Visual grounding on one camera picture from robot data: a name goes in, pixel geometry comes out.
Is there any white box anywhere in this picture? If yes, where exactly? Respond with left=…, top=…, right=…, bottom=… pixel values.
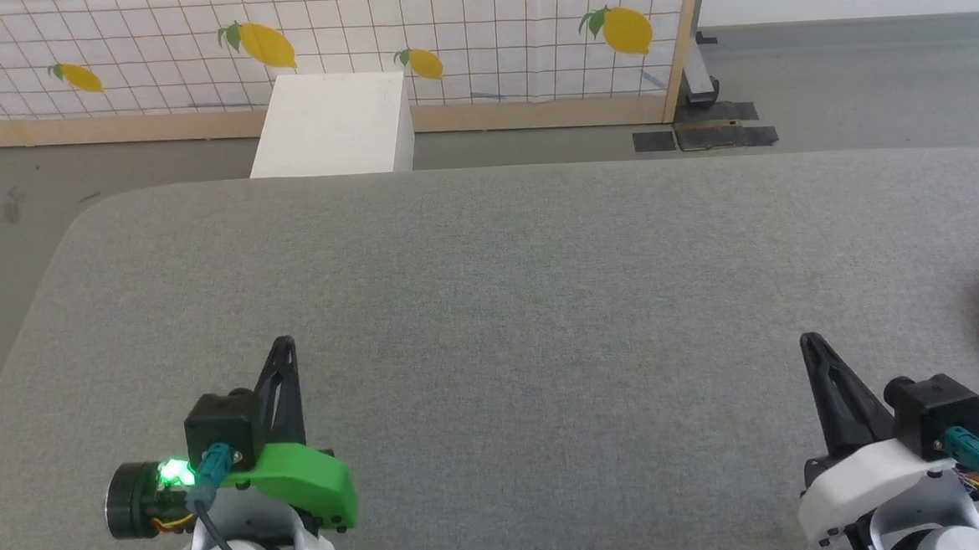
left=244, top=68, right=418, bottom=181

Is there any grey metal stand leg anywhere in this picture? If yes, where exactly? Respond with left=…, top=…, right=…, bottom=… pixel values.
left=678, top=28, right=723, bottom=111

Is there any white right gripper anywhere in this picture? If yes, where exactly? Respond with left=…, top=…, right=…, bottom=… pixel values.
left=787, top=323, right=973, bottom=547

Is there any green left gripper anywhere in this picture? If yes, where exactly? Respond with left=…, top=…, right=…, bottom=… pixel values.
left=208, top=332, right=361, bottom=540

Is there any lemon print partition screen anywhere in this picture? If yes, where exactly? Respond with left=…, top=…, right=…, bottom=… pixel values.
left=0, top=0, right=713, bottom=159

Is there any black left camera cable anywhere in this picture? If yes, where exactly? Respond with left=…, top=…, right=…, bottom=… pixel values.
left=182, top=440, right=264, bottom=550

